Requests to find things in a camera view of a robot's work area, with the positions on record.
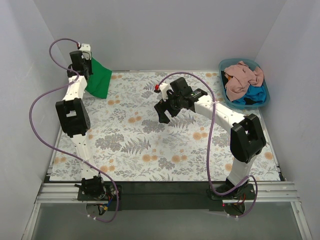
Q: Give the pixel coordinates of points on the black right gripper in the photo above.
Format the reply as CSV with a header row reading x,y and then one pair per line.
x,y
167,105

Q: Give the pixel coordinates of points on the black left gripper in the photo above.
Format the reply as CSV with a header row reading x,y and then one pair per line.
x,y
87,69

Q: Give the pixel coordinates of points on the green t shirt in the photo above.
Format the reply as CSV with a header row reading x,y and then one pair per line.
x,y
98,83

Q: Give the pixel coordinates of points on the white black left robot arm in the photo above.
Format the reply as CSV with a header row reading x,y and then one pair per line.
x,y
75,122

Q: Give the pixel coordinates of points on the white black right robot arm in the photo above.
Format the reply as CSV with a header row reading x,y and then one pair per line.
x,y
247,138

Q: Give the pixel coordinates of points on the floral patterned table cloth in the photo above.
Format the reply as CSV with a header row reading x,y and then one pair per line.
x,y
129,144

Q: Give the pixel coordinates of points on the pink crumpled t shirt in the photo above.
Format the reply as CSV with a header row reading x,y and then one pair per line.
x,y
239,78

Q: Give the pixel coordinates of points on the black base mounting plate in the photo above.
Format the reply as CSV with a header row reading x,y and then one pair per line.
x,y
214,202

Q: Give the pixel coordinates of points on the blue crumpled t shirt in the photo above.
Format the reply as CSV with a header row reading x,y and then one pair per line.
x,y
254,96

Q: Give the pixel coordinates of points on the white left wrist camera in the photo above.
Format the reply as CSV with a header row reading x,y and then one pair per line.
x,y
84,47

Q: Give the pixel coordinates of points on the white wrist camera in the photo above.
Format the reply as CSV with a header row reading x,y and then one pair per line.
x,y
84,47
162,88

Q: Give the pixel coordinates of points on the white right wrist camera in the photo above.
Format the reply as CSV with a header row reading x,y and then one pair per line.
x,y
162,88

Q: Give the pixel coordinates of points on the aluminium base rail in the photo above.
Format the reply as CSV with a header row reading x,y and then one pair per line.
x,y
267,191

